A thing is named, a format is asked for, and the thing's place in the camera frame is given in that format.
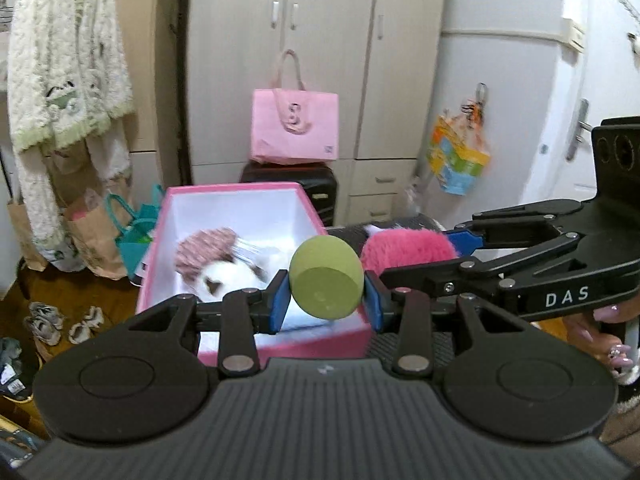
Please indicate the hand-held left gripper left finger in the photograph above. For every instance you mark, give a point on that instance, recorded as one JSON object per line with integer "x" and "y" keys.
{"x": 281, "y": 305}

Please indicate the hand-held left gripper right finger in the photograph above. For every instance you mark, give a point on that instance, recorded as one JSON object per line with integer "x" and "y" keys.
{"x": 372, "y": 305}

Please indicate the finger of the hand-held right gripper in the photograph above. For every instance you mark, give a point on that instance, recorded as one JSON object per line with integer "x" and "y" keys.
{"x": 462, "y": 241}
{"x": 450, "y": 275}

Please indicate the hot pink fluffy item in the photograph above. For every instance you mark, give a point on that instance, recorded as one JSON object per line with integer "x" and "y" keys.
{"x": 405, "y": 252}

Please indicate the green makeup sponge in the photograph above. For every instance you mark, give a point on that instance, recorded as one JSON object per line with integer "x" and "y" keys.
{"x": 325, "y": 280}

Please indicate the white plush toy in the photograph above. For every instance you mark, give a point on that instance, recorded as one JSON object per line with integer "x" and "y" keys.
{"x": 225, "y": 280}

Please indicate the pink floral fabric cap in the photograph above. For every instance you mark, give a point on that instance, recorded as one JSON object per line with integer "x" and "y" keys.
{"x": 200, "y": 252}

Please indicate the pink storage box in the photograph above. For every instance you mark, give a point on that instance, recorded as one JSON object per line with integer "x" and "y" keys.
{"x": 230, "y": 215}

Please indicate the person's right forearm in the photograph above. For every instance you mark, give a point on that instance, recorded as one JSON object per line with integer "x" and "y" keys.
{"x": 625, "y": 410}

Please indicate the person's right hand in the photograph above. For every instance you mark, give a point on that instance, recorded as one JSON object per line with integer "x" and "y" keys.
{"x": 607, "y": 332}

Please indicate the colourful hanging bag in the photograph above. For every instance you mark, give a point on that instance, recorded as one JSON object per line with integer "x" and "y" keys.
{"x": 457, "y": 160}

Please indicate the black suitcase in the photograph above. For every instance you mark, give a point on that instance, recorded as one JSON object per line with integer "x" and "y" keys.
{"x": 320, "y": 195}

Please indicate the teal shopping bag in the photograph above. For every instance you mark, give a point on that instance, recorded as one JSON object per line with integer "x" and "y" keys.
{"x": 135, "y": 250}

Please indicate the white door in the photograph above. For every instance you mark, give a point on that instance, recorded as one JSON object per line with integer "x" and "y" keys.
{"x": 550, "y": 110}

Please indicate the pink tote bag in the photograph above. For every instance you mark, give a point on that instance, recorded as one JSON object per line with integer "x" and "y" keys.
{"x": 295, "y": 135}

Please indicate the brown paper bag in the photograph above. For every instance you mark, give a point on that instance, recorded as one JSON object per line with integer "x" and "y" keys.
{"x": 97, "y": 240}
{"x": 25, "y": 235}

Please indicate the beige slippers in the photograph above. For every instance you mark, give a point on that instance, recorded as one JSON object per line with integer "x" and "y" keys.
{"x": 85, "y": 325}

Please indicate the white fluffy robe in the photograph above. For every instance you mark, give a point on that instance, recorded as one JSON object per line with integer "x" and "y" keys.
{"x": 107, "y": 155}

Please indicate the grey sneakers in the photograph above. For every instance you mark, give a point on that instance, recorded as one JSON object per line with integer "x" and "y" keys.
{"x": 42, "y": 322}

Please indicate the beige wardrobe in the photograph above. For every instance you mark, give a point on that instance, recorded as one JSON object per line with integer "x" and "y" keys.
{"x": 325, "y": 35}

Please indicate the white fluffy green-trimmed cardigan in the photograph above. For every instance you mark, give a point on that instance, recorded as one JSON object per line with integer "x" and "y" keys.
{"x": 65, "y": 60}

